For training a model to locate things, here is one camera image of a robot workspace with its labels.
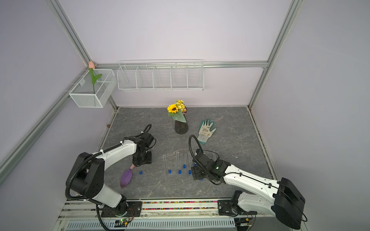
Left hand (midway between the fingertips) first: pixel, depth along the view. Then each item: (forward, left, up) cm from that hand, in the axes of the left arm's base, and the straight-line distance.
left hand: (145, 163), depth 86 cm
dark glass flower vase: (+24, -23, +2) cm, 33 cm away
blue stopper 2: (-5, -14, -4) cm, 15 cm away
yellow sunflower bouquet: (+23, -21, +20) cm, 37 cm away
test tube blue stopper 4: (+1, -27, -3) cm, 27 cm away
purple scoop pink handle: (-7, +10, -1) cm, 12 cm away
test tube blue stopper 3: (+2, -24, -3) cm, 25 cm away
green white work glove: (+20, -40, -1) cm, 45 cm away
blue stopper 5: (-6, -27, -3) cm, 28 cm away
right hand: (-7, -31, +3) cm, 32 cm away
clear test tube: (-6, -39, +18) cm, 43 cm away
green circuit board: (-29, +10, -6) cm, 31 cm away
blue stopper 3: (-5, -20, -3) cm, 21 cm away
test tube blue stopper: (0, -12, -3) cm, 12 cm away
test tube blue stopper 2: (0, -19, -2) cm, 19 cm away
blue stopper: (-4, +3, -4) cm, 6 cm away
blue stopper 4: (-2, -24, -3) cm, 24 cm away
